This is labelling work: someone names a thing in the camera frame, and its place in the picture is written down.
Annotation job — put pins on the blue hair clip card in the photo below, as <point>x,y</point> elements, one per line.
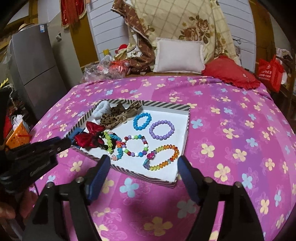
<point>74,134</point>

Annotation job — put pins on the wooden chair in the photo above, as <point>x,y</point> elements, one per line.
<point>286,96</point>

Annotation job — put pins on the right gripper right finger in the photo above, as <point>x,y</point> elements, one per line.
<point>239,219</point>

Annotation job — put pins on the grey fluffy scrunchie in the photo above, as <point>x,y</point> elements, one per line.
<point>102,108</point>

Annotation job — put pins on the leopard bow brown scrunchie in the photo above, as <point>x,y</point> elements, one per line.
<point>119,114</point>

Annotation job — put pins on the striped white tray box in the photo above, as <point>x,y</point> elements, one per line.
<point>177,113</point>

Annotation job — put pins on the clear plastic bag pile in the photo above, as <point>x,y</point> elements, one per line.
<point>106,69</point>

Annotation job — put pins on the grey refrigerator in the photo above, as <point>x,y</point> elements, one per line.
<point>34,70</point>

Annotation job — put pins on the white grey pillow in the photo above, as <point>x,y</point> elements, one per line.
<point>177,56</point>

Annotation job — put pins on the red cushion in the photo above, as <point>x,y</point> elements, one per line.
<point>229,72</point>

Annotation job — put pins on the red satin bow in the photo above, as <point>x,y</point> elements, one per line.
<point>93,138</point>

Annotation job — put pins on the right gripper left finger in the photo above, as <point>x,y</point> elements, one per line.
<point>47,219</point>

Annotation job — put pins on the red shopping bag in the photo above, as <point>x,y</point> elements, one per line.
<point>270,74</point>

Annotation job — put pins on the person left hand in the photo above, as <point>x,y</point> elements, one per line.
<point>23,206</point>

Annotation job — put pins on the orange plastic basket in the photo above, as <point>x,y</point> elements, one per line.
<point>19,135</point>

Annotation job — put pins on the brown floral quilt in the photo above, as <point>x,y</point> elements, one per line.
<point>182,20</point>

